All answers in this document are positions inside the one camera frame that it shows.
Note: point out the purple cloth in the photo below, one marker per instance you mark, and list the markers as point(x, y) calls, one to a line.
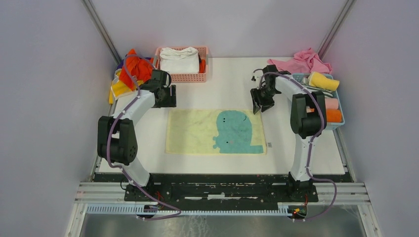
point(122, 63)

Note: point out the rolled yellow towel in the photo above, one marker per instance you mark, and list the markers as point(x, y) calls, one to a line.
point(319, 80)

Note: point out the pink perforated basket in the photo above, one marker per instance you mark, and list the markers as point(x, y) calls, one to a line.
point(187, 78)

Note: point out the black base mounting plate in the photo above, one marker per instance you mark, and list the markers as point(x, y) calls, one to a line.
point(189, 192)

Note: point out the orange cloth in pink basket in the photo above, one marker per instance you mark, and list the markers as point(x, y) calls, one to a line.
point(202, 66)

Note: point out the pink crumpled towel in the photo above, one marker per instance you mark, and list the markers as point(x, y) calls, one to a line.
point(305, 61)

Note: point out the rolled orange towel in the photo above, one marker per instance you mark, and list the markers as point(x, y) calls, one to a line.
point(332, 116)

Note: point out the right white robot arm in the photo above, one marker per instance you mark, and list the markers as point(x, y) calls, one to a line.
point(307, 119)

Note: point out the orange red towel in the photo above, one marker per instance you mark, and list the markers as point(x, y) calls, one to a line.
point(139, 68)

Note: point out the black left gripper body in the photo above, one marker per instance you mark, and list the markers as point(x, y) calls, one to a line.
point(168, 100)

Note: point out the rolled striped towel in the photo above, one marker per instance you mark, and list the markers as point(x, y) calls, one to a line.
point(327, 93)

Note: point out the aluminium corner rail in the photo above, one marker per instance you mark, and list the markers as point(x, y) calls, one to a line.
point(91, 10)
point(335, 27)

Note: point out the blue perforated basket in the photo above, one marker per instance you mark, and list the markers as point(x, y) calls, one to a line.
point(303, 79)

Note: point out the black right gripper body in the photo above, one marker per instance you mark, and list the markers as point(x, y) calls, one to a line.
point(264, 94)

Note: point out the aluminium corner rail right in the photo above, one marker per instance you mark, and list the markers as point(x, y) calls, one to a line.
point(335, 27)

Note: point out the aluminium corner rail left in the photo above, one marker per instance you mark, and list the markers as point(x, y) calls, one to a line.
point(91, 10)

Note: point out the yellow green teal towel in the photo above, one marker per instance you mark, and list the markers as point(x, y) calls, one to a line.
point(214, 132)

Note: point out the rolled pink towel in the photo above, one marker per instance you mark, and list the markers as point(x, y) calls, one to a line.
point(332, 103)

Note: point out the white folded cloth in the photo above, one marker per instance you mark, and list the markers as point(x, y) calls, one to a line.
point(185, 61)

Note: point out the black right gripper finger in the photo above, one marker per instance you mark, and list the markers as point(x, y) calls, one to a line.
point(267, 105)
point(256, 106)

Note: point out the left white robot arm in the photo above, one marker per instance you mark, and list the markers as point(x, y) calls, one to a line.
point(116, 137)

